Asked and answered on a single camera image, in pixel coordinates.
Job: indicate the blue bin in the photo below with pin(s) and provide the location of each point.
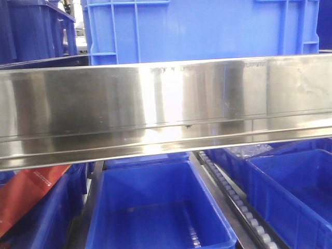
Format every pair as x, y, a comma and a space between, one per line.
47, 224
292, 193
157, 206
145, 160
237, 169

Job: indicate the clear plastic bag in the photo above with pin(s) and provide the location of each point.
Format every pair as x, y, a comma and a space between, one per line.
247, 151

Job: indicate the large blue upper crate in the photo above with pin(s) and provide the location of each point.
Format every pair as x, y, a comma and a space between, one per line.
123, 32

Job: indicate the stainless steel shelf beam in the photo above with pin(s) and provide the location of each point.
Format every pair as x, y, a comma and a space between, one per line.
64, 115

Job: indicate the white roller conveyor track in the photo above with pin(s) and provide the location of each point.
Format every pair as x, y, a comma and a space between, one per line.
257, 230

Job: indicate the red cardboard box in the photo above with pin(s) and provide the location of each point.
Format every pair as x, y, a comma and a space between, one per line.
24, 191

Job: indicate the dark blue upper crate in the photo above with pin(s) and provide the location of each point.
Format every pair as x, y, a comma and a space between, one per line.
35, 30

